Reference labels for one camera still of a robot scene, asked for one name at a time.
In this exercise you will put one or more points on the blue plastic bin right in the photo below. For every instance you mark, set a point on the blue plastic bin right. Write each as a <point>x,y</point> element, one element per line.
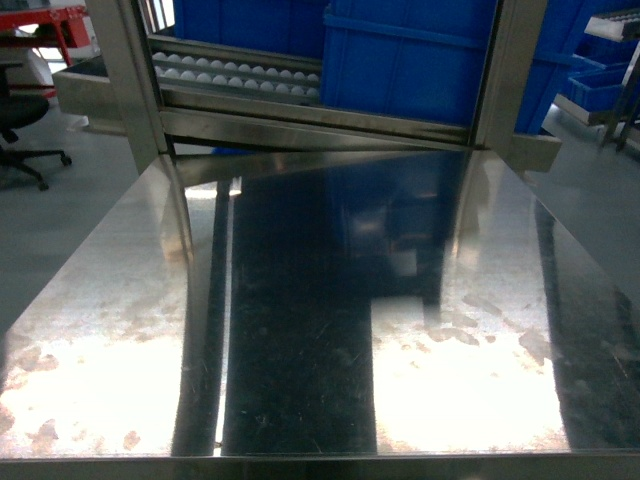
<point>424,59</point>

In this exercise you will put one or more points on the blue plastic bin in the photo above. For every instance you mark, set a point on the blue plastic bin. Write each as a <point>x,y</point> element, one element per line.
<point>285,27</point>
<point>424,59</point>

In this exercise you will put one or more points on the stainless steel flow rack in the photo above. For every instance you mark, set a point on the stainless steel flow rack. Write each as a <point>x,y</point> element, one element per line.
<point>120,93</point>

